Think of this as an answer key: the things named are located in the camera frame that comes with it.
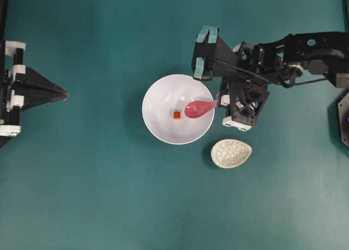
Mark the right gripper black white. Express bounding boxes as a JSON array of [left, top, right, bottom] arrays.
[[220, 42, 270, 131]]

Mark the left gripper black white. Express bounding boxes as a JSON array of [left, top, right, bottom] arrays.
[[1, 41, 68, 137]]

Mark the pink plastic spoon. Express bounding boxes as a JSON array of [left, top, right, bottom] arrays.
[[184, 99, 218, 118]]

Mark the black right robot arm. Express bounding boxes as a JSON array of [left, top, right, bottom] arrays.
[[219, 32, 348, 131]]

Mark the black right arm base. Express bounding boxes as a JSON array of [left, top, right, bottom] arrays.
[[327, 89, 348, 154]]

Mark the speckled ceramic spoon rest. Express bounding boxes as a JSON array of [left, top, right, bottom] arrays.
[[210, 139, 252, 169]]

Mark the white round bowl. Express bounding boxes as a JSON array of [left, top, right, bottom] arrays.
[[142, 74, 215, 145]]

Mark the black cable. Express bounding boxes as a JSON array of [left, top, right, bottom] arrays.
[[208, 58, 328, 89]]

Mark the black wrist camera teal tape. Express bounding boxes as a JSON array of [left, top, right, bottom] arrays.
[[191, 26, 240, 81]]

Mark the black aluminium frame rail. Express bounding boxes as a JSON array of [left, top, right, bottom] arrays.
[[0, 0, 9, 40]]

